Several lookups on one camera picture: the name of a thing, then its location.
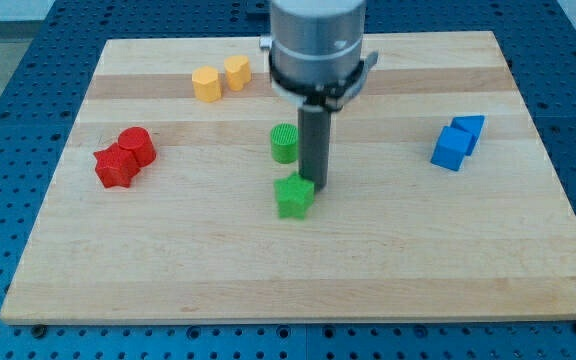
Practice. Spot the green cylinder block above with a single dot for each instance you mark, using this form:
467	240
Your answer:
284	143

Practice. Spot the red star block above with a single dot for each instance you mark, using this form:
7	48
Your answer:
115	166

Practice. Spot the yellow heart block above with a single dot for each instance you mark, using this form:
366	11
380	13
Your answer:
237	71

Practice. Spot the blue triangle block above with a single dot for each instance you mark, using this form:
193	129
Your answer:
472	124

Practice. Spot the grey pusher mount flange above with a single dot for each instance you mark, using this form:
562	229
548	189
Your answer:
330	97

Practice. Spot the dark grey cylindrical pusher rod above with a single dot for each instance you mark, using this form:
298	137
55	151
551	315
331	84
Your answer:
314	125

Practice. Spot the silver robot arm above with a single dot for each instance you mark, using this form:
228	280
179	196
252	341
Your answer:
315	60

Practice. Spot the red cylinder block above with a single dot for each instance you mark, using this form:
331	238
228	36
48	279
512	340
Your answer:
138	141

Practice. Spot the blue cube block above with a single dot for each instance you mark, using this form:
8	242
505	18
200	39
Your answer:
451	148

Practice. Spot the green star block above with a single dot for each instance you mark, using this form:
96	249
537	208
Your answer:
294	196

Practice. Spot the wooden board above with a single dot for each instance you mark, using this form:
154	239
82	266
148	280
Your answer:
196	238

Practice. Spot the yellow hexagon block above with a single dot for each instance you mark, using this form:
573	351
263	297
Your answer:
206	84

